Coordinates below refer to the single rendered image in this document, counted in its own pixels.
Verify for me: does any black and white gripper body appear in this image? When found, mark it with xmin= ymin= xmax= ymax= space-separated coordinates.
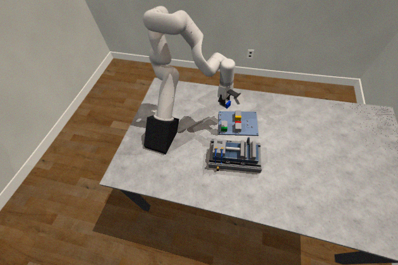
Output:
xmin=217 ymin=82 xmax=234 ymax=100

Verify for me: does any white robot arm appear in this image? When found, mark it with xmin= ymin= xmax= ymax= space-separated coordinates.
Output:
xmin=143 ymin=6 xmax=235 ymax=121

